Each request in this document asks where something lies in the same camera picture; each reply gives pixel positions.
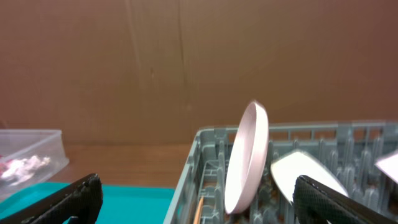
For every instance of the grey dishwasher rack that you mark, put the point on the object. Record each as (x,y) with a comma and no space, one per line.
(349,150)

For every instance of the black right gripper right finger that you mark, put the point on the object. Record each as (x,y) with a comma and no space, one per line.
(315,203)

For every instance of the small white plate bowl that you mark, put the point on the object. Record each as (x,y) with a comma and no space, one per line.
(388,165)

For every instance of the wooden chopstick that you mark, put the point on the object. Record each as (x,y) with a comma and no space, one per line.
(197,217)

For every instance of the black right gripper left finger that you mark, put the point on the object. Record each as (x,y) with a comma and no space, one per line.
(79,202)

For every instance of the clear plastic waste bin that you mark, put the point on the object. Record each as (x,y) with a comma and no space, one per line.
(24,143)

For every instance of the cream bowl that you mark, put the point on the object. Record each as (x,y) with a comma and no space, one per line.
(289,167)

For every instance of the teal serving tray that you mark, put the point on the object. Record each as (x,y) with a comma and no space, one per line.
(121,204)

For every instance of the large white plate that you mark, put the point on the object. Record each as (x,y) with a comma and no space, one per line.
(247,160)

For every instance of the red snack wrapper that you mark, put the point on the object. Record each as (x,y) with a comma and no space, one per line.
(3,163)

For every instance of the foil wrapper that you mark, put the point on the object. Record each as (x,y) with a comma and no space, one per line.
(17,171)

